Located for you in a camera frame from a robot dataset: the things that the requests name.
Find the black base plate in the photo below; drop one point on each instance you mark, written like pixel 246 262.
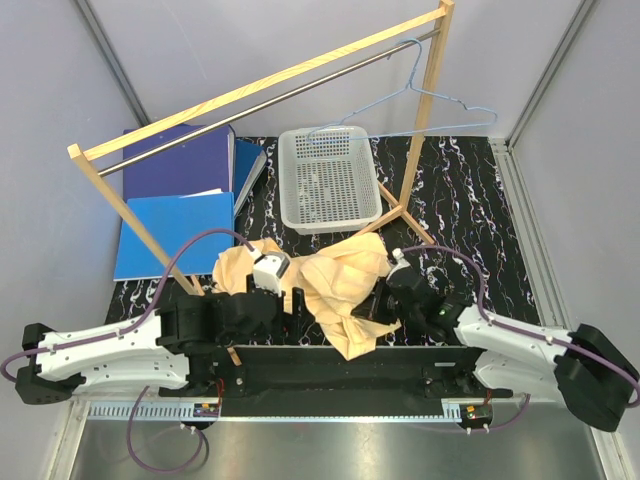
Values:
pixel 325 382

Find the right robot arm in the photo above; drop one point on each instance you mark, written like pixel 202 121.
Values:
pixel 582 369

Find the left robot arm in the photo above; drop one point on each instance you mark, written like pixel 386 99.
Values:
pixel 60 363

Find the white plastic basket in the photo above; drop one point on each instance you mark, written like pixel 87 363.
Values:
pixel 327 180

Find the blue folder with papers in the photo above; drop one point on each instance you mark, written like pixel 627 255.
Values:
pixel 172 221

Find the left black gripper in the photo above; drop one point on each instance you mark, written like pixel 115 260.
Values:
pixel 293 326

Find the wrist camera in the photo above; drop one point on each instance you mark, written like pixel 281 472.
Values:
pixel 269 269
pixel 398 263

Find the black marbled table mat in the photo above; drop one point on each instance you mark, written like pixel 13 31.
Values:
pixel 458 197

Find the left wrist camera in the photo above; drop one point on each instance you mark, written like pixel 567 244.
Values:
pixel 269 269

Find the wooden clothes rack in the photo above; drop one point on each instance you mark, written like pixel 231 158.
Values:
pixel 440 17

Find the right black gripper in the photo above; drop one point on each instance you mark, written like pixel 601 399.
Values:
pixel 366 309

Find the purple ring binder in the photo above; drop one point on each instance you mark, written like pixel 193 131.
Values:
pixel 202 164

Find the beige t shirt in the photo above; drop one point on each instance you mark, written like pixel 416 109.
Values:
pixel 336 279

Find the blue upright binder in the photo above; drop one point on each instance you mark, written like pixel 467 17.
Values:
pixel 250 160

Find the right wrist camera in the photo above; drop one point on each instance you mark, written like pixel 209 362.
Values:
pixel 398 263

